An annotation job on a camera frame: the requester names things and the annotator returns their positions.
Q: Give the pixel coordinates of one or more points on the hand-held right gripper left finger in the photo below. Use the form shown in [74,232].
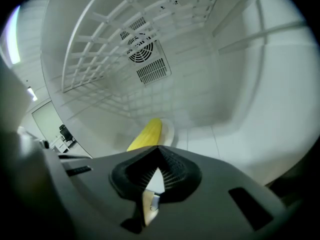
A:
[110,204]

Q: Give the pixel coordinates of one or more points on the white grid shelf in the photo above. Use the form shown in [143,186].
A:
[100,49]

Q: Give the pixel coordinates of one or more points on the black mini fridge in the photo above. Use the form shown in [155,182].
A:
[212,89]

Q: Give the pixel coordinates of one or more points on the white desk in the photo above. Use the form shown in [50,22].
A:
[62,146]

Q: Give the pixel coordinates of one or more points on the yellow corn cob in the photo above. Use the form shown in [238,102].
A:
[147,136]

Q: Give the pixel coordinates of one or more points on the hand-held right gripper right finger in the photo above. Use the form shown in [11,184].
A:
[205,209]

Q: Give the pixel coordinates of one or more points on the black office chair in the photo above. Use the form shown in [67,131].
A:
[65,132]

